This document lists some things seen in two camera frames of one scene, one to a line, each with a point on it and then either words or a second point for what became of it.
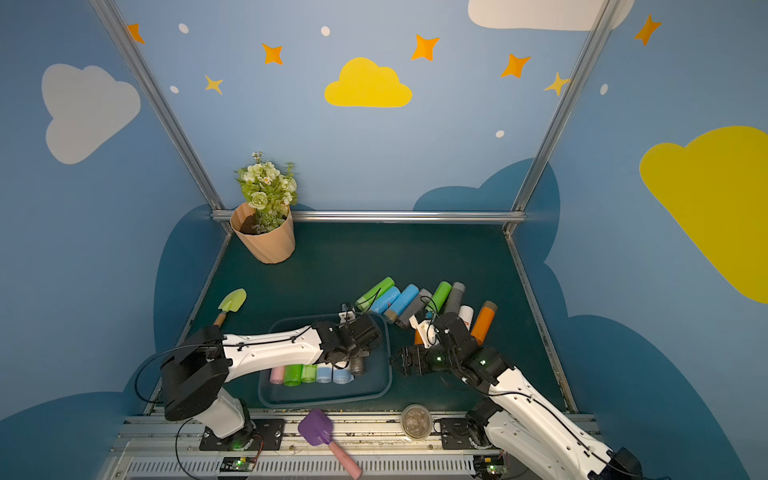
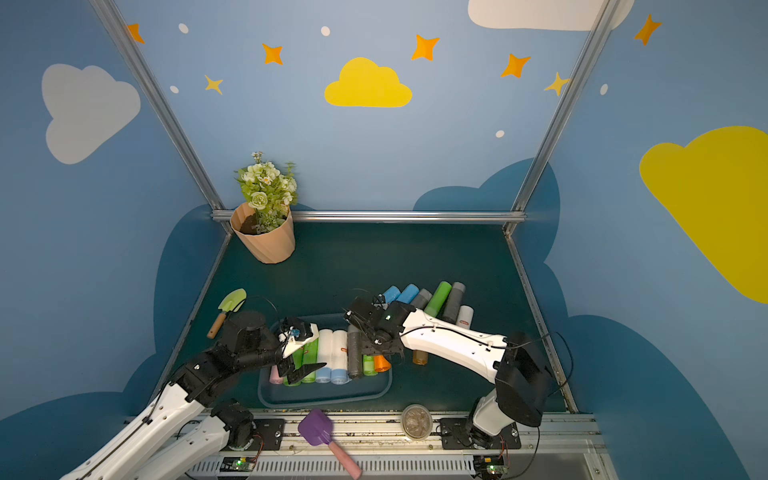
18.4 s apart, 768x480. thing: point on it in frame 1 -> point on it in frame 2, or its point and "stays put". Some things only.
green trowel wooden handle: [231, 302] stays put
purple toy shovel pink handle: [316, 428] stays put
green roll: [366, 302] -> [369, 365]
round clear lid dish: [416, 421] stays put
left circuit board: [237, 464] stays put
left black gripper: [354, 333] -> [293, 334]
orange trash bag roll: [483, 322] -> [381, 364]
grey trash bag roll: [414, 307] stays put
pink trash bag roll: [277, 375] stays put
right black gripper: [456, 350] -> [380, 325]
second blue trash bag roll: [405, 299] stays put
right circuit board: [492, 467] stays put
